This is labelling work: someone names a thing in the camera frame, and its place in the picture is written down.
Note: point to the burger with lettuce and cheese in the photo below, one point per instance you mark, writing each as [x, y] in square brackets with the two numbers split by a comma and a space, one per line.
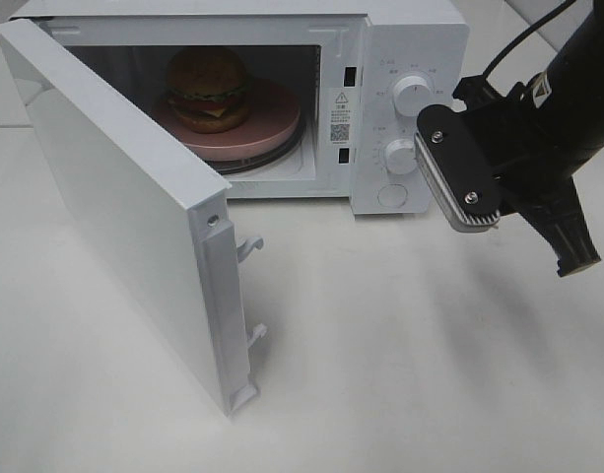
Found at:
[207, 89]

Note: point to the white microwave oven body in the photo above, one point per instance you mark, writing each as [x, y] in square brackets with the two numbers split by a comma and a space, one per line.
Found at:
[340, 58]

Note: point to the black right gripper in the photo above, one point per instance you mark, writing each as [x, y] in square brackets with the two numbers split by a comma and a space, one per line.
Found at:
[532, 141]

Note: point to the white microwave door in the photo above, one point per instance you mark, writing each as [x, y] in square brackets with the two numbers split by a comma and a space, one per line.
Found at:
[151, 209]

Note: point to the glass microwave turntable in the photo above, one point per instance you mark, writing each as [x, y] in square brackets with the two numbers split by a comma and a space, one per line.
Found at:
[261, 160]

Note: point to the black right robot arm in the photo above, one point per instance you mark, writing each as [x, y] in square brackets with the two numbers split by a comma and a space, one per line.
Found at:
[582, 59]

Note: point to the round white door release button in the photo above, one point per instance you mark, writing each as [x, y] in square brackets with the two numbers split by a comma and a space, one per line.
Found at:
[392, 196]

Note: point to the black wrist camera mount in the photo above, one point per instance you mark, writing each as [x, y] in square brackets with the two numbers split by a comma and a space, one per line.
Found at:
[456, 170]

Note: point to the white microwave knob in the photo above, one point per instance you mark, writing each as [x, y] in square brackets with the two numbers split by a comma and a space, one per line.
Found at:
[399, 157]
[411, 93]

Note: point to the pink round plate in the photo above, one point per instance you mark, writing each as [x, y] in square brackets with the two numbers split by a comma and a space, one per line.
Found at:
[263, 119]

